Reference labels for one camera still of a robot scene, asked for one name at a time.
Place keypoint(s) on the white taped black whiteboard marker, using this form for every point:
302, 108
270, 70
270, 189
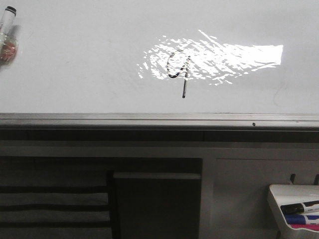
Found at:
8, 43

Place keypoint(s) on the black capped whiteboard marker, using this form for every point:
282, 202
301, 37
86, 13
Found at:
300, 208

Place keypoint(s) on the blue capped whiteboard marker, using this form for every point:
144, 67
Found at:
302, 219

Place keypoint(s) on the pink capped whiteboard marker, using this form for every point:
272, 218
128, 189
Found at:
305, 226

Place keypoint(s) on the white marker tray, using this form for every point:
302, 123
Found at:
280, 194

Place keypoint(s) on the left black tray hook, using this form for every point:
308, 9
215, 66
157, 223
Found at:
292, 179

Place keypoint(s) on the white whiteboard with aluminium frame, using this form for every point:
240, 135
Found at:
166, 63

